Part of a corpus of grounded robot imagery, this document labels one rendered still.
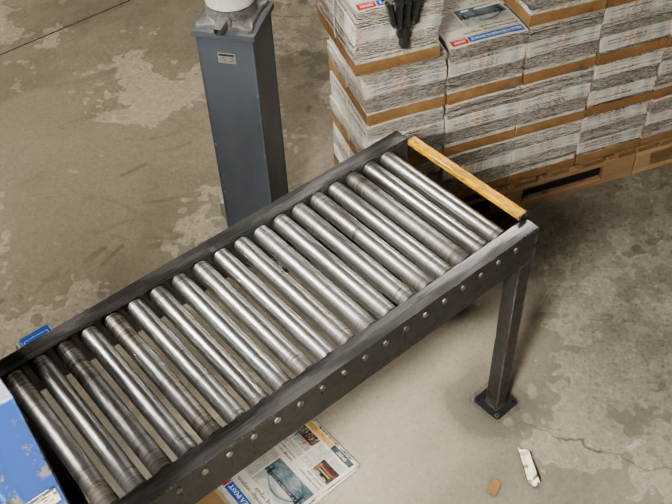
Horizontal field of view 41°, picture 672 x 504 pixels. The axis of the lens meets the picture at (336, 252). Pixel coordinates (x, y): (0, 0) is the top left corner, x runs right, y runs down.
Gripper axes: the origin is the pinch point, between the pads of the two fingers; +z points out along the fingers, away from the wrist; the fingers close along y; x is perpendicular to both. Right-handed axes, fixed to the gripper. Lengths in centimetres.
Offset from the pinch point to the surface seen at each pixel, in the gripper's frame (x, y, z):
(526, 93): -6, -50, 39
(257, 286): 66, 68, 16
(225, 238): 47, 71, 16
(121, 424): 93, 107, 16
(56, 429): 89, 121, 16
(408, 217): 58, 23, 16
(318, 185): 36, 41, 16
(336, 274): 69, 48, 17
